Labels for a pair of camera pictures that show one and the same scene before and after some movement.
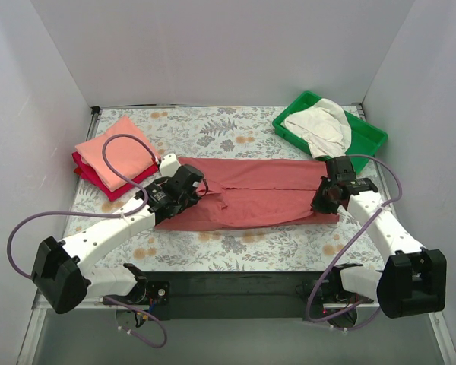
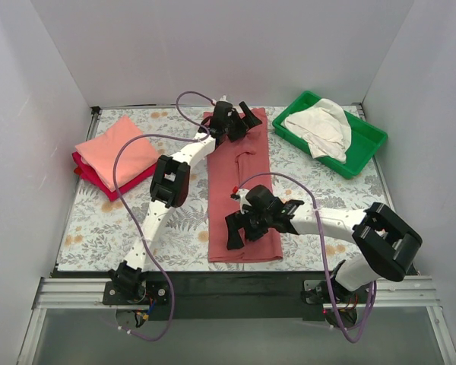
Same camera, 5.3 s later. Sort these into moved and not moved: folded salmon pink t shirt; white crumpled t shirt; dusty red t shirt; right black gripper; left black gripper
Moved: right black gripper; dusty red t shirt; left black gripper
Not moved: white crumpled t shirt; folded salmon pink t shirt
